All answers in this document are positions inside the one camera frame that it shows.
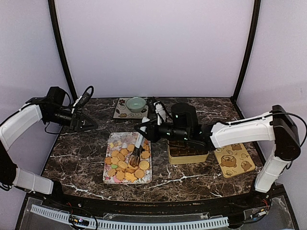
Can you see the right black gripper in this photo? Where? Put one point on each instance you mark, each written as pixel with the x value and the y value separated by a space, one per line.
pixel 151 135

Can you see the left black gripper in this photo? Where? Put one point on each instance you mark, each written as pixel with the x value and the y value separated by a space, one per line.
pixel 78 125

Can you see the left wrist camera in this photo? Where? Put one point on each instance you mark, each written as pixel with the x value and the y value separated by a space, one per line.
pixel 80 102

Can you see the floral cookie tray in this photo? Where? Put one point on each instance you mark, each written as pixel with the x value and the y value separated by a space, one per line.
pixel 119 147

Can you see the pink flower cookie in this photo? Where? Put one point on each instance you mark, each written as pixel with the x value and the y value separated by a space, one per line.
pixel 116 180

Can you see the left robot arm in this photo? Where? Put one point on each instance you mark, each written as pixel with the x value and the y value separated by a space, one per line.
pixel 48 109

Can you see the right black frame post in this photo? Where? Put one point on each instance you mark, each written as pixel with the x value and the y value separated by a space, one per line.
pixel 248 49

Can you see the round patterned biscuit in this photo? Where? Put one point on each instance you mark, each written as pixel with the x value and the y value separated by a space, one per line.
pixel 134 162

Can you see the white slotted cable duct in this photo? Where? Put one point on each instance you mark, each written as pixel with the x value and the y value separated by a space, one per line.
pixel 130 222

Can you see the bear printed tin lid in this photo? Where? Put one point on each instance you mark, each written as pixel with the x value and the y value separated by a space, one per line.
pixel 234 160

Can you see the gold cookie tin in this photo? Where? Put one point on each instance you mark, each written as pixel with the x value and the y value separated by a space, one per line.
pixel 181 153

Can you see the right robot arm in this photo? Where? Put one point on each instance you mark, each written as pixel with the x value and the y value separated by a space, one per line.
pixel 275 125

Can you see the left black frame post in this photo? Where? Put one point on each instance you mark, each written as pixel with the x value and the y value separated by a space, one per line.
pixel 60 48

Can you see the green ceramic bowl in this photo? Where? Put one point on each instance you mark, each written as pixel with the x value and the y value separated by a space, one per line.
pixel 136 104

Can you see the square floral plate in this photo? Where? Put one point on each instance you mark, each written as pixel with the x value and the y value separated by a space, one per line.
pixel 122 111

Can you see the black frame post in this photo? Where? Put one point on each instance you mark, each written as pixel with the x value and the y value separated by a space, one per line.
pixel 248 49
pixel 60 48

